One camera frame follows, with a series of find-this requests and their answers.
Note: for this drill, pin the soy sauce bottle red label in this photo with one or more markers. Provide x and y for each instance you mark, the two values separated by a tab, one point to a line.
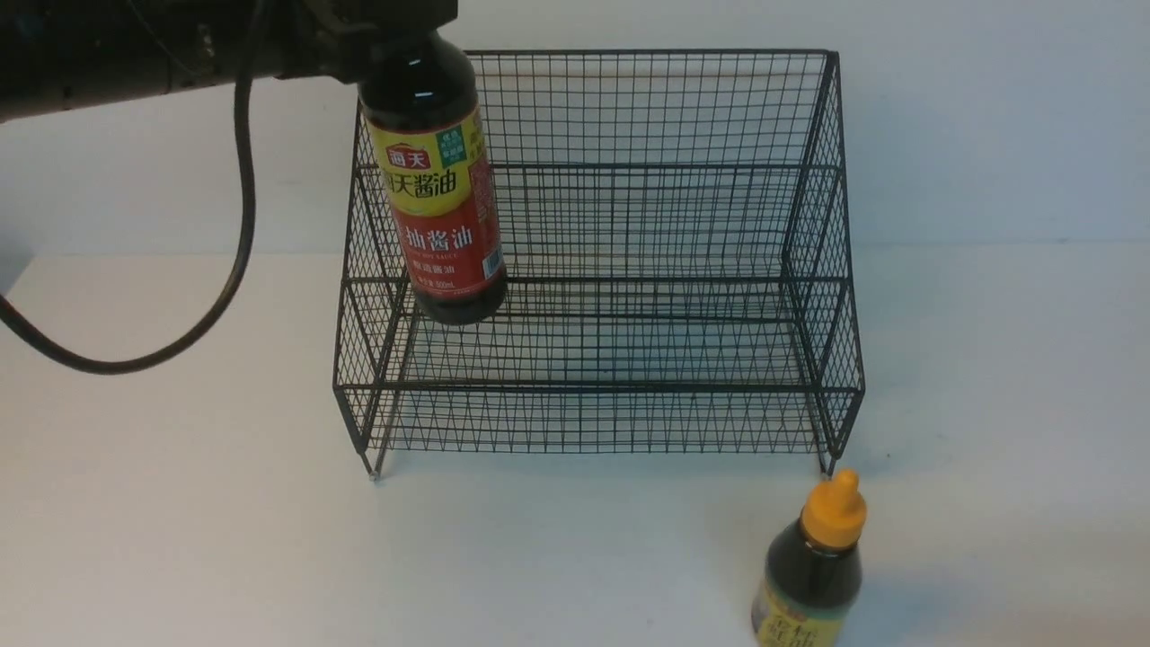
425	122

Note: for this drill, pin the dark bottle yellow nozzle cap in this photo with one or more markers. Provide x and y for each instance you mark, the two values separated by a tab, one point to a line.
813	572

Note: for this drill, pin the black wire mesh shelf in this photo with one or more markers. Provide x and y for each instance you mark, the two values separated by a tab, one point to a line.
676	228

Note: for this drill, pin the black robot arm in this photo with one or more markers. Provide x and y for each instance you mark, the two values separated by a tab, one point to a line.
68	55

